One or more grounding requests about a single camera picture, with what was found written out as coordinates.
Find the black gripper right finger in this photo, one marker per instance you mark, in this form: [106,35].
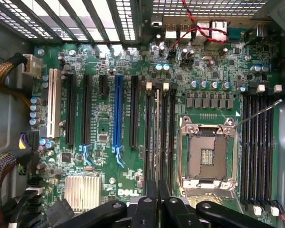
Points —
[163,192]

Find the short black expansion slot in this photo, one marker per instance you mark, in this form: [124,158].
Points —
[103,85]

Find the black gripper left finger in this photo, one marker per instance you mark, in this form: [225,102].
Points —
[151,192]

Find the black RAM slot white latch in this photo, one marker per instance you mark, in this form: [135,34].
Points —
[269,152]
[164,133]
[148,123]
[253,152]

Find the long black expansion slot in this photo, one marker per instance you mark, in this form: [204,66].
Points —
[71,109]
[134,111]
[87,109]

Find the white PCI expansion slot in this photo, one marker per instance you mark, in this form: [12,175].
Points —
[52,102]

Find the empty metal CPU socket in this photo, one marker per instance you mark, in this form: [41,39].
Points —
[206,156]

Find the blue expansion slot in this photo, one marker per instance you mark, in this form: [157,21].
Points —
[118,111]

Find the thin steel locking lever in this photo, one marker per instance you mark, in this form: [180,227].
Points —
[259,113]

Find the silver finned chipset heatsink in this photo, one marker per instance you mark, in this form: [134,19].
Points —
[83,192]

